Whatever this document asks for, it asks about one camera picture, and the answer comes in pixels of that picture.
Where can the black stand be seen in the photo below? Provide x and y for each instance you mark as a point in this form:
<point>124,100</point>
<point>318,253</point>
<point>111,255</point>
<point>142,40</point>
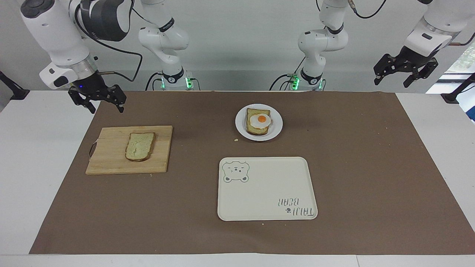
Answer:
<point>458,92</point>
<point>15,91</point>

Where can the cream tray with bear print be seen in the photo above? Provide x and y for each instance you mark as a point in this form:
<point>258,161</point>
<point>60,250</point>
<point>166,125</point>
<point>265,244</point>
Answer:
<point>267,193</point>

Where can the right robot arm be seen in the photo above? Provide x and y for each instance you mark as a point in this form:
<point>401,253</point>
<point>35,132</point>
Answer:
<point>55,33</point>

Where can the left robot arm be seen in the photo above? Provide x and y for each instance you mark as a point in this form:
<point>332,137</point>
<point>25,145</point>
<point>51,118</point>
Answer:
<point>323,39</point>

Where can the fried egg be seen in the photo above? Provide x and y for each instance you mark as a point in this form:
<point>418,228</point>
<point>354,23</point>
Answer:
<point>259,120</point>

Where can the toasted bread slice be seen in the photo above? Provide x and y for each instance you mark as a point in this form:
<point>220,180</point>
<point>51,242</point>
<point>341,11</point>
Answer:
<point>253,130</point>

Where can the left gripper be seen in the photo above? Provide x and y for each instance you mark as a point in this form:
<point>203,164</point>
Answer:
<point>417,57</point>

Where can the wooden cutting board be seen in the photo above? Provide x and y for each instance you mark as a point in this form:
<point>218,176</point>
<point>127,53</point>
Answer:
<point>111,155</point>

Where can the round white plate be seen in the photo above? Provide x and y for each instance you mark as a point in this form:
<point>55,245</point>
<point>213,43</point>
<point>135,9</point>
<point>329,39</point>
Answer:
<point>241,126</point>

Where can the plain bread slice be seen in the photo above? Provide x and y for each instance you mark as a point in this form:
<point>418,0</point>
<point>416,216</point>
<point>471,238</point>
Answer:
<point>140,146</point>

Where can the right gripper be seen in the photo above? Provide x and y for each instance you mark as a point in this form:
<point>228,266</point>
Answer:
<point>91,87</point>

